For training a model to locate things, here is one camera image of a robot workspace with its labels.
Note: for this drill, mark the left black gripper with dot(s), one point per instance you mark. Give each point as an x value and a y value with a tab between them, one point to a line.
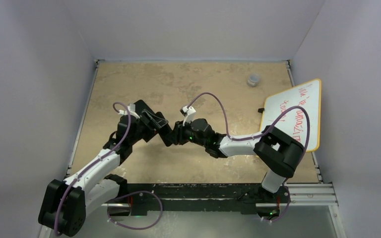
151	128

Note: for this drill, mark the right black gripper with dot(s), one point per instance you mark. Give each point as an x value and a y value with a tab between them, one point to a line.
176	137

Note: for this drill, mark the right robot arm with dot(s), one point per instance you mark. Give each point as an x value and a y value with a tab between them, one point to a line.
279	151

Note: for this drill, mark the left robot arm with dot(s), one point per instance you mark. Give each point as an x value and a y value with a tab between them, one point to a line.
68	202

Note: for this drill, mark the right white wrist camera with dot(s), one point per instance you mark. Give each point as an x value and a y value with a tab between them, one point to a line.
188	112

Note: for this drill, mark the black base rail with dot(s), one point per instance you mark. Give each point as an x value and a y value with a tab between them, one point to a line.
245	198

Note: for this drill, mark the whiteboard with yellow frame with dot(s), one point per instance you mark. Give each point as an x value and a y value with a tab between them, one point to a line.
294	123

